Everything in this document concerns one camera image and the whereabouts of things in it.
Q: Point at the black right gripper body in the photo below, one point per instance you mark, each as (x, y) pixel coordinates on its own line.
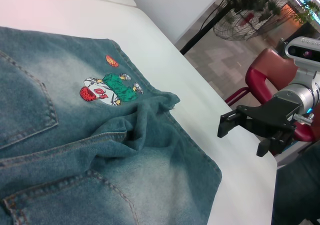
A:
(275, 115)

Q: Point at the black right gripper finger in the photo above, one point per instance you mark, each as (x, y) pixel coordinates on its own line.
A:
(226, 125)
(265, 147)

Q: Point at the blue denim shorts with embroidery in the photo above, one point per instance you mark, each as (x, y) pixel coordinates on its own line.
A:
(75, 135)

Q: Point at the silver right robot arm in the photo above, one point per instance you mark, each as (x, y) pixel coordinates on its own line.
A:
(305, 92)

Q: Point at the red plastic chair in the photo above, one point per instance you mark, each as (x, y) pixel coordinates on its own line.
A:
(257, 80)

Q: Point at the dark denim fabric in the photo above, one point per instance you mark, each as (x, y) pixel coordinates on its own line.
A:
(297, 185)

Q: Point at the black standing floor fan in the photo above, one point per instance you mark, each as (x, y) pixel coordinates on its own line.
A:
(235, 27)

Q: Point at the green hanging foliage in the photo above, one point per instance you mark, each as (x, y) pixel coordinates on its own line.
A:
(268, 10)

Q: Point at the green leafy plant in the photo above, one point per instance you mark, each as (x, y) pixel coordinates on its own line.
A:
(308, 10)

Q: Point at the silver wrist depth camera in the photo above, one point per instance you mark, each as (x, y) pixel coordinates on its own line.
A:
(300, 50)

